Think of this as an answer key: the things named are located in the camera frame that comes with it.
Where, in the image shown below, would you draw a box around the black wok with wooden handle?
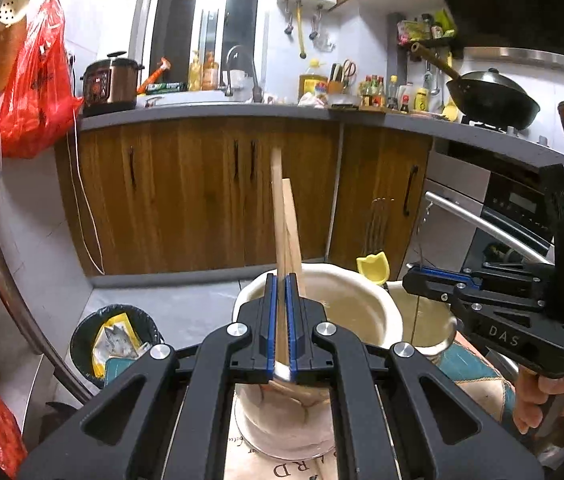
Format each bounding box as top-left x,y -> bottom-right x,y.
411,42 -> 541,132

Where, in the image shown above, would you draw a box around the yellow crumpled packaging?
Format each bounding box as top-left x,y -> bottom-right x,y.
93,312 -> 144,378

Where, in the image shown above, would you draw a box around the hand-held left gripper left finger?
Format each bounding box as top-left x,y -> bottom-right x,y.
19,272 -> 283,480

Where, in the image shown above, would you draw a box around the row of condiment bottles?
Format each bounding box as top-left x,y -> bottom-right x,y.
359,74 -> 430,113

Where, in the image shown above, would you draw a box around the long oven door handle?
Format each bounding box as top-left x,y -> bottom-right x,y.
424,191 -> 556,266

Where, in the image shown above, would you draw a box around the beige plastic colander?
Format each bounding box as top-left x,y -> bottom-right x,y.
0,0 -> 33,93

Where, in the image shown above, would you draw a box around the hanging red plastic bag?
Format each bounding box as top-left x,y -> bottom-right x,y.
0,0 -> 84,159

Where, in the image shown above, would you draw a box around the long wooden chopstick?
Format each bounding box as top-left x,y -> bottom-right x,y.
269,147 -> 299,367
282,178 -> 309,302

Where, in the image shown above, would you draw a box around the stainless steel oven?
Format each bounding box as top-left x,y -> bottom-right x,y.
422,152 -> 564,273

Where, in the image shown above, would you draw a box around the orange dish soap bottle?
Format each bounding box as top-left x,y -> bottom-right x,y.
202,51 -> 220,91

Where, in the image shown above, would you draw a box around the floral ceramic utensil holder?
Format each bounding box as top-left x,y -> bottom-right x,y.
232,262 -> 459,461

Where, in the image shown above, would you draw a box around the knife and scissors holder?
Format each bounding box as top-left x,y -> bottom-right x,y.
329,59 -> 358,95

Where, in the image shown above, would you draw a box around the chrome kitchen faucet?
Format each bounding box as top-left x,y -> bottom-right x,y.
224,45 -> 264,104

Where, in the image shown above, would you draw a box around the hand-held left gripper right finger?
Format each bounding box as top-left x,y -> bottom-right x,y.
284,272 -> 545,480

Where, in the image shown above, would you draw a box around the orange handled brush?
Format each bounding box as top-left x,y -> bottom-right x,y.
137,57 -> 171,96

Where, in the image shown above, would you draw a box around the black trash bin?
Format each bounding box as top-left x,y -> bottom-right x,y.
69,304 -> 164,391

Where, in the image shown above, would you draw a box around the yellow-green handled gold fork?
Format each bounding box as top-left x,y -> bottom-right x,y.
356,199 -> 394,287

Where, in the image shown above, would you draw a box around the yellow gas hose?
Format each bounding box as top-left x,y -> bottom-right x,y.
296,0 -> 308,58

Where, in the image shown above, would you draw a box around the wall spice shelf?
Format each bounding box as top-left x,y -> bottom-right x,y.
397,9 -> 458,47

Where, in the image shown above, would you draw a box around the wooden base cabinets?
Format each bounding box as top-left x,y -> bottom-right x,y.
57,115 -> 434,277

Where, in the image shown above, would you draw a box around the white power cable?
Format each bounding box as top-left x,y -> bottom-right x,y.
64,50 -> 106,276

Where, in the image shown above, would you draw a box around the brown electric pressure cooker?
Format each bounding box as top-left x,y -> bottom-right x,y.
79,51 -> 145,117

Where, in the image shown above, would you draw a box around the yellow cooking oil bottle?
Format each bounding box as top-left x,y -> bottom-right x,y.
298,58 -> 329,99

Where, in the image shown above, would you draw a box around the yellow dish soap bottle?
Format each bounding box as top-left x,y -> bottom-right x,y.
188,50 -> 203,92

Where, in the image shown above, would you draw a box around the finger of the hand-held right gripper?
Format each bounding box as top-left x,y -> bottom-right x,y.
402,266 -> 550,311
469,261 -> 556,287

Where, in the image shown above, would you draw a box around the dark sliding window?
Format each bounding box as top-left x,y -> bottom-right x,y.
139,0 -> 283,86

